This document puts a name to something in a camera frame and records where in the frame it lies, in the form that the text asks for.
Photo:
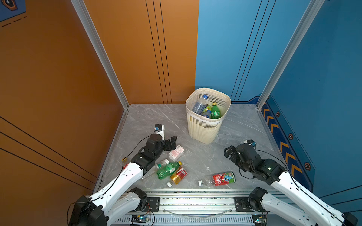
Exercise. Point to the clear bottle red Qoo label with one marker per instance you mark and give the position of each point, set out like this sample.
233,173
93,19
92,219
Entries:
221,179

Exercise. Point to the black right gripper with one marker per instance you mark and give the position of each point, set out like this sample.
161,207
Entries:
230,149

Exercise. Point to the clear bottle blue label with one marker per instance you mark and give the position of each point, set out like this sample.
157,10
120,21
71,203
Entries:
206,113

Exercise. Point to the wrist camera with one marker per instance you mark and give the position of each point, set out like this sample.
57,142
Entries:
159,129
251,142

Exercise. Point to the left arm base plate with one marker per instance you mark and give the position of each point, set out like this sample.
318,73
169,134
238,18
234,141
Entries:
152,204

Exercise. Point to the right aluminium corner post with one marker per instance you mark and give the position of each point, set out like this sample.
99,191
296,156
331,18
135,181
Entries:
299,33

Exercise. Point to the orange drink bottle red label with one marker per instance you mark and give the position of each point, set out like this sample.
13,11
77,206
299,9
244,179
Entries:
177,177

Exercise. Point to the dark green bottle yellow cap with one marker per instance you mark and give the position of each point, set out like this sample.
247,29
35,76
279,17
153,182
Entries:
215,111

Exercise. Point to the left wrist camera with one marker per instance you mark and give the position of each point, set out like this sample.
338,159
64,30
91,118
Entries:
159,129

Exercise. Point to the clear bottle pink label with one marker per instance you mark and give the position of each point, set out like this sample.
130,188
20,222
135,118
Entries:
176,153

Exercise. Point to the bright green bottle yellow cap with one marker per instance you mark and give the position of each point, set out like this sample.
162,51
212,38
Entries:
207,108

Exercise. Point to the aluminium front rail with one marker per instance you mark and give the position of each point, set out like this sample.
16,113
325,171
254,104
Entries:
201,209

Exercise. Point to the green bottle white cap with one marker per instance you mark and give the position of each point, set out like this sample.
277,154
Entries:
168,170

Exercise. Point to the beige ribbed waste bin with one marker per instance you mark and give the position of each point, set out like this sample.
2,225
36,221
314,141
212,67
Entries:
201,128

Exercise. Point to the clear bottle yellow cap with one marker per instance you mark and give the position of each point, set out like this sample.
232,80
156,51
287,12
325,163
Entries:
125,162

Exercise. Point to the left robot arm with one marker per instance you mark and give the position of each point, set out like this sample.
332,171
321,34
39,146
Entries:
117,198

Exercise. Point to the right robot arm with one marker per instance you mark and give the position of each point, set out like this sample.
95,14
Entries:
309,211

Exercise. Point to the left green circuit board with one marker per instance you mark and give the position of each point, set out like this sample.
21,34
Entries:
139,220

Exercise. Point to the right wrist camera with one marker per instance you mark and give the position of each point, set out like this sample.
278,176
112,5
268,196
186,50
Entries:
251,142

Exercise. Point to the right green circuit board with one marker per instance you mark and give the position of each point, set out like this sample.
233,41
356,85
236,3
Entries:
259,220

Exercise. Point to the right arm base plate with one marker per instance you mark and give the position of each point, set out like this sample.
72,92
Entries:
242,204

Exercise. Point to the green circuit board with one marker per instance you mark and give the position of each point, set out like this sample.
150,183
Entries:
259,220
139,220

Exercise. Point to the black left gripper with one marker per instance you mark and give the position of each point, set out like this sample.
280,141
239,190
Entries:
168,147

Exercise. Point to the left aluminium corner post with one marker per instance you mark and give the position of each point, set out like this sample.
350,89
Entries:
88,24

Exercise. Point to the clear soda water bottle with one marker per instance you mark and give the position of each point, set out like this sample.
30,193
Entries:
200,105

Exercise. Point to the aluminium corner post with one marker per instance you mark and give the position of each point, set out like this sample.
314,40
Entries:
88,24
299,33

